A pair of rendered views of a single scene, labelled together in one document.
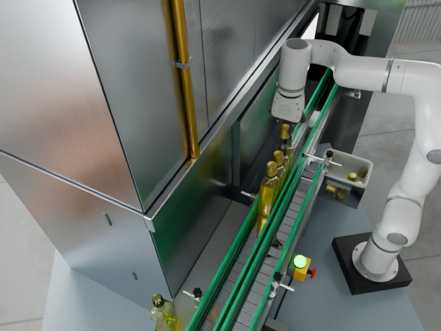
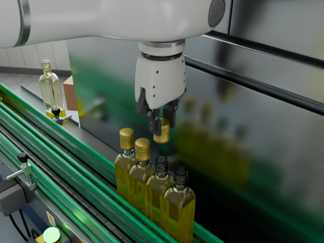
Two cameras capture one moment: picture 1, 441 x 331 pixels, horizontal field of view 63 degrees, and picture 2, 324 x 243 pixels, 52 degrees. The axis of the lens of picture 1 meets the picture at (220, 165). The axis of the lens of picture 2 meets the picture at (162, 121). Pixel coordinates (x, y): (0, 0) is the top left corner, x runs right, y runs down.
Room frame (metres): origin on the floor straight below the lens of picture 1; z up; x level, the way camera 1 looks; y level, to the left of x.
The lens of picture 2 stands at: (1.09, -0.80, 1.79)
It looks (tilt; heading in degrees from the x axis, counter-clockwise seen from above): 33 degrees down; 105
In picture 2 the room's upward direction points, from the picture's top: straight up
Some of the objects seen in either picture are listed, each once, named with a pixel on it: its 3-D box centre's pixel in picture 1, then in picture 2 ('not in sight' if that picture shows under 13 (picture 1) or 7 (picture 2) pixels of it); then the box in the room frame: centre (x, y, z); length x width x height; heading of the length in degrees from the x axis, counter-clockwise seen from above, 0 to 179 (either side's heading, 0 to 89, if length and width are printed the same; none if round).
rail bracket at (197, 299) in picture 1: (193, 297); (63, 122); (0.47, 0.11, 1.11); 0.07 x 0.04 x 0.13; 61
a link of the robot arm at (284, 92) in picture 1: (290, 86); (162, 42); (0.94, -0.23, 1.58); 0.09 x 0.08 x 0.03; 61
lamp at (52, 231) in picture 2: (300, 261); (51, 235); (0.63, -0.28, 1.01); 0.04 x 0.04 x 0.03
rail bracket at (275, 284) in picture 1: (283, 287); (20, 175); (0.49, -0.19, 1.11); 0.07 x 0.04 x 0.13; 61
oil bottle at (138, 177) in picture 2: (274, 184); (144, 195); (0.88, -0.21, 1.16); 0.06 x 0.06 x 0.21; 61
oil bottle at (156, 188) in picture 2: (279, 174); (161, 207); (0.94, -0.23, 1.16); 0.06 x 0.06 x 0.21; 61
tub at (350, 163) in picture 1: (343, 172); not in sight; (1.09, -0.58, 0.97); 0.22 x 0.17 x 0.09; 61
